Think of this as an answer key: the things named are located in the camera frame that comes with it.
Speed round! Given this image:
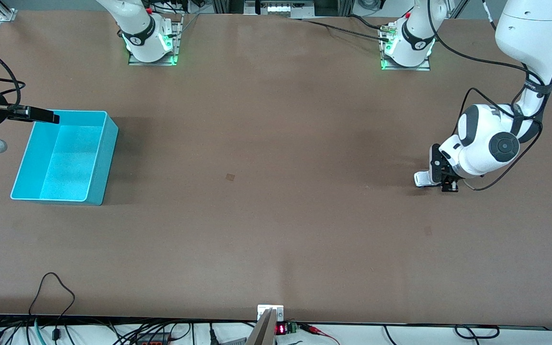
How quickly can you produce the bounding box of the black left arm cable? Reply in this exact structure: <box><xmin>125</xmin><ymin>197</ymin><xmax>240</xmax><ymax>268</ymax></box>
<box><xmin>427</xmin><ymin>0</ymin><xmax>552</xmax><ymax>192</ymax></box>

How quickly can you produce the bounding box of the thin black looped cable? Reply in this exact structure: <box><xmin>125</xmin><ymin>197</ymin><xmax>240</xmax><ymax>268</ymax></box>
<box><xmin>28</xmin><ymin>272</ymin><xmax>76</xmax><ymax>342</ymax></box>

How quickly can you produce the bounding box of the short black table cable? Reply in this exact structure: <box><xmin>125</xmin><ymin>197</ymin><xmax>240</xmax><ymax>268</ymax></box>
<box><xmin>348</xmin><ymin>14</ymin><xmax>389</xmax><ymax>30</ymax></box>

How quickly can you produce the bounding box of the aluminium frame profile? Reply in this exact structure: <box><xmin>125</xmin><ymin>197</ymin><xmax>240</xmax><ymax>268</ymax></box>
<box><xmin>0</xmin><ymin>0</ymin><xmax>18</xmax><ymax>22</ymax></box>

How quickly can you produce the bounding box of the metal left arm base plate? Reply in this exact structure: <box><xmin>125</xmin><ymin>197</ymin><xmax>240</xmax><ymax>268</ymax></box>
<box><xmin>380</xmin><ymin>22</ymin><xmax>431</xmax><ymax>71</ymax></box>

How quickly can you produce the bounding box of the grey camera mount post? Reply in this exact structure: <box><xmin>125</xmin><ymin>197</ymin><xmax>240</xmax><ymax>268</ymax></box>
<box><xmin>246</xmin><ymin>309</ymin><xmax>277</xmax><ymax>345</ymax></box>

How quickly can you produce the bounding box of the black coiled floor cable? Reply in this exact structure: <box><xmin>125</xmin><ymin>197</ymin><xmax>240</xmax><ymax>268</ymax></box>
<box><xmin>454</xmin><ymin>324</ymin><xmax>500</xmax><ymax>340</ymax></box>

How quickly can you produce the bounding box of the red clip lead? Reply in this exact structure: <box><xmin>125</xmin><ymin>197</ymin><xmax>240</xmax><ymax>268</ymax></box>
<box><xmin>300</xmin><ymin>323</ymin><xmax>341</xmax><ymax>345</ymax></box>

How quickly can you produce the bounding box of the teal plastic bin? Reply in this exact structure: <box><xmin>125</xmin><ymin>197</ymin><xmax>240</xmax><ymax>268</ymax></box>
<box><xmin>10</xmin><ymin>110</ymin><xmax>119</xmax><ymax>206</ymax></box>

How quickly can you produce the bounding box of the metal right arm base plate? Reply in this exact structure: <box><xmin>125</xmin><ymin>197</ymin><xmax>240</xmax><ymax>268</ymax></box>
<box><xmin>128</xmin><ymin>13</ymin><xmax>181</xmax><ymax>66</ymax></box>

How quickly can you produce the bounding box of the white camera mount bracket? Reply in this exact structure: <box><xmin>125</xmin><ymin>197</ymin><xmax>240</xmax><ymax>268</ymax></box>
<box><xmin>257</xmin><ymin>305</ymin><xmax>284</xmax><ymax>322</ymax></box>

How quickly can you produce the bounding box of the white jeep toy black roof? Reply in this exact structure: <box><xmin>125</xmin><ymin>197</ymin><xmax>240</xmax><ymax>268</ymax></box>
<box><xmin>414</xmin><ymin>171</ymin><xmax>442</xmax><ymax>188</ymax></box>

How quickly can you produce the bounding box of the long black table cable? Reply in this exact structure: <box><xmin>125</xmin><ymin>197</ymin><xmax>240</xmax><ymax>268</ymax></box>
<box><xmin>300</xmin><ymin>18</ymin><xmax>391</xmax><ymax>43</ymax></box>

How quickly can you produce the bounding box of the metal control device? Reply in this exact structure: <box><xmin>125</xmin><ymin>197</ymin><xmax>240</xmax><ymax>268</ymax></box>
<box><xmin>245</xmin><ymin>0</ymin><xmax>315</xmax><ymax>20</ymax></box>

